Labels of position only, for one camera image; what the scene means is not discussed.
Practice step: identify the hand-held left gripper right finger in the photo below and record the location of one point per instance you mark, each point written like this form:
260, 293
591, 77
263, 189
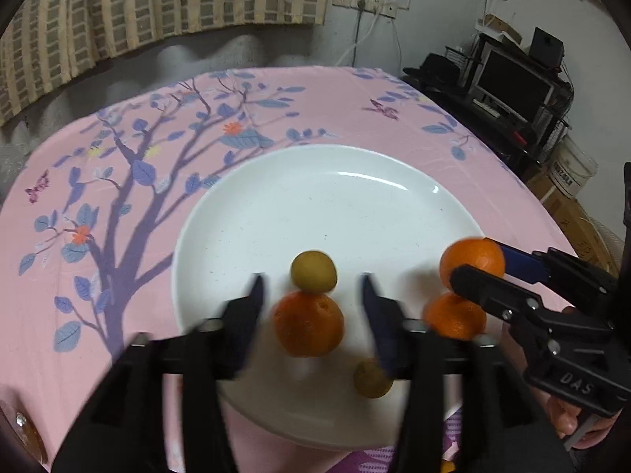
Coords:
380, 320

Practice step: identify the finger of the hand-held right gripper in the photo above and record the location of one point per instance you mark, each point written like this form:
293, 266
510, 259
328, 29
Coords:
493, 293
522, 265

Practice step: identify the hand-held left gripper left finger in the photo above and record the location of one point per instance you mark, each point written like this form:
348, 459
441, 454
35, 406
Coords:
249, 313

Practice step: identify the orange tangerine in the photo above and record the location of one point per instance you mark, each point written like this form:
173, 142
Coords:
473, 256
451, 316
308, 325

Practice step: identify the white round plate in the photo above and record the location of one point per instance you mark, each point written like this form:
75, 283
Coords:
320, 197

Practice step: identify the person's right hand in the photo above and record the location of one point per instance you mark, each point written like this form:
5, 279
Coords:
567, 419

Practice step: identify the small olive green fruit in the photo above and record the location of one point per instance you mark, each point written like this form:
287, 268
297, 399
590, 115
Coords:
370, 380
313, 272

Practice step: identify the large brown cardboard box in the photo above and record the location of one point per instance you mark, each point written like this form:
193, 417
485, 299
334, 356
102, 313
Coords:
586, 231

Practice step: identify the white plastic bucket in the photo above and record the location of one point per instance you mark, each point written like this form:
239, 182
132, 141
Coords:
572, 165

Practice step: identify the purple patterned cloth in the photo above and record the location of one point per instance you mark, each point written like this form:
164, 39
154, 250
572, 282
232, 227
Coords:
374, 460

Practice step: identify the black desk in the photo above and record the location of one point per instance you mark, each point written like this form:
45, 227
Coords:
463, 103

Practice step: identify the black computer monitor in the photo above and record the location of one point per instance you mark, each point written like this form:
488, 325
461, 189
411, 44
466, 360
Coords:
512, 83

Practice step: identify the pink floral tablecloth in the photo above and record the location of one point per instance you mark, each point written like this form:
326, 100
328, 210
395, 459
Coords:
345, 108

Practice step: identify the black hat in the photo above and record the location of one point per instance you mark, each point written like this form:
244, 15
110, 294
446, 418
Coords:
438, 66

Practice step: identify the small black box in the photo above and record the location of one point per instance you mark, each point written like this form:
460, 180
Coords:
546, 47

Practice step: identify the brown round object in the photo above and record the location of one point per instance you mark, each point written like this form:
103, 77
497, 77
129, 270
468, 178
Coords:
22, 436

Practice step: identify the striped beige curtain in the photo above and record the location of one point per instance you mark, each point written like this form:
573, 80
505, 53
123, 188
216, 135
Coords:
148, 0

